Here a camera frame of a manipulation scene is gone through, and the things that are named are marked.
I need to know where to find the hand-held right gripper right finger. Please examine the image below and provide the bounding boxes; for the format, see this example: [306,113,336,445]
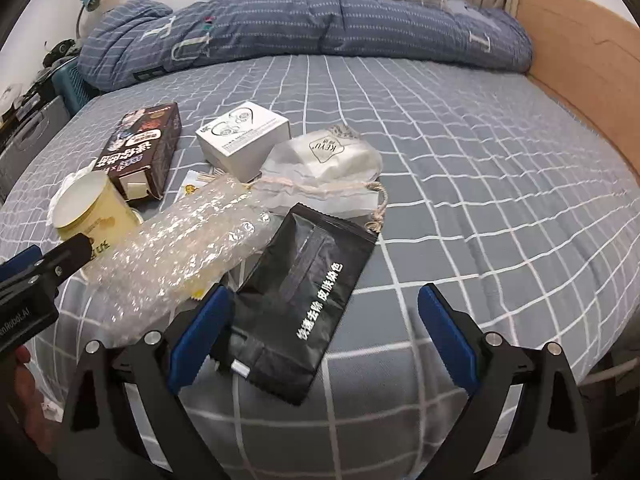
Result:
[417,283,608,480]

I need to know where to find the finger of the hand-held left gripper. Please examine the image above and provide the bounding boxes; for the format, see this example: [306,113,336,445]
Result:
[0,245,44,285]
[27,234,95,287]

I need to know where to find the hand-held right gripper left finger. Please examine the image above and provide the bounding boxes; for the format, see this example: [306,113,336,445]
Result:
[52,282,236,480]

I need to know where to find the yellow paper cup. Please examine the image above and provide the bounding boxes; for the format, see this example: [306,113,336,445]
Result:
[52,170,143,273]

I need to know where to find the clear bubble wrap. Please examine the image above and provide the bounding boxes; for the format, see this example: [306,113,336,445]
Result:
[82,175,273,348]

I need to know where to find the black foil packet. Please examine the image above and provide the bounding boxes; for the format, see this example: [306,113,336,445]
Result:
[210,203,377,407]

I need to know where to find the brown printed carton box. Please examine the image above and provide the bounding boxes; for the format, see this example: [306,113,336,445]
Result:
[95,102,182,201]

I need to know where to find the translucent drawstring cotton pad bag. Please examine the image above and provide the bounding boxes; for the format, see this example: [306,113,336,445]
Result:
[250,122,388,233]

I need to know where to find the person's left hand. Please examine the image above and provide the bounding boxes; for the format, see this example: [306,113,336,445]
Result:
[10,344,51,461]

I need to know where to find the grey suitcase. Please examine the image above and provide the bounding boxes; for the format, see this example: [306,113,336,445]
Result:
[0,92,71,201]

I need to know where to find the white sachet with yellow print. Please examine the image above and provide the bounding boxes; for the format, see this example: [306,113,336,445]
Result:
[177,170,221,200]

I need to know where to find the bed with grey checked sheet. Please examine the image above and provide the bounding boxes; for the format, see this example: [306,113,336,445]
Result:
[0,52,640,480]

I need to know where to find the teal suitcase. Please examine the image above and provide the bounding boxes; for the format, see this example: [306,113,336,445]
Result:
[52,57,101,111]

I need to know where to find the white earphone box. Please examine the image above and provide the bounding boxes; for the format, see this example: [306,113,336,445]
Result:
[196,101,292,182]

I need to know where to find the pile of dark gadgets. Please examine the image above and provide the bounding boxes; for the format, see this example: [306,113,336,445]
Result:
[0,40,81,126]

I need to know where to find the teal desk lamp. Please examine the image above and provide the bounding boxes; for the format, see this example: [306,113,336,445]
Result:
[75,0,101,41]

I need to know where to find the blue striped duvet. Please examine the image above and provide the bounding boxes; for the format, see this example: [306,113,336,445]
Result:
[80,0,533,93]

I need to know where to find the wooden bed frame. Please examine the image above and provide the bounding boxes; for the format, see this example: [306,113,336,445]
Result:
[517,0,640,181]

